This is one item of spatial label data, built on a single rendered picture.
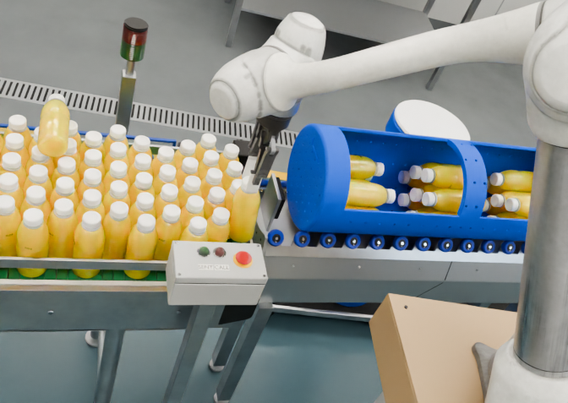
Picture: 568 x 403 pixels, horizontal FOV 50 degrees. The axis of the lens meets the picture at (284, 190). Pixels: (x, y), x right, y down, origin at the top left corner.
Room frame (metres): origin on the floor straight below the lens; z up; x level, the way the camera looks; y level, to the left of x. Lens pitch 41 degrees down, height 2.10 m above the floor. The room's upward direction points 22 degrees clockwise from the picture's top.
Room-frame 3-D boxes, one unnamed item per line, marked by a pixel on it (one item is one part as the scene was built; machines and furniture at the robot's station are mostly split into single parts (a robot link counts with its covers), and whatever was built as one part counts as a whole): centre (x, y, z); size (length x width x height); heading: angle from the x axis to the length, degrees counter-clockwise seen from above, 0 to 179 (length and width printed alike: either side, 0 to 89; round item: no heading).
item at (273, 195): (1.22, 0.02, 0.99); 0.10 x 0.02 x 0.12; 27
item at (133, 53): (1.37, 0.52, 1.18); 0.06 x 0.06 x 0.05
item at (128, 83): (1.37, 0.52, 0.55); 0.04 x 0.04 x 1.10; 27
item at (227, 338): (1.31, -0.01, 0.31); 0.06 x 0.06 x 0.63; 27
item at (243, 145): (1.38, 0.15, 0.95); 0.10 x 0.07 x 0.10; 27
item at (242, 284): (0.87, 0.07, 1.05); 0.20 x 0.10 x 0.10; 117
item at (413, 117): (1.84, -0.39, 1.03); 0.28 x 0.28 x 0.01
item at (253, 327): (1.19, -0.07, 0.31); 0.06 x 0.06 x 0.63; 27
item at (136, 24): (1.37, 0.52, 1.18); 0.06 x 0.06 x 0.16
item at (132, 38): (1.37, 0.52, 1.23); 0.06 x 0.06 x 0.04
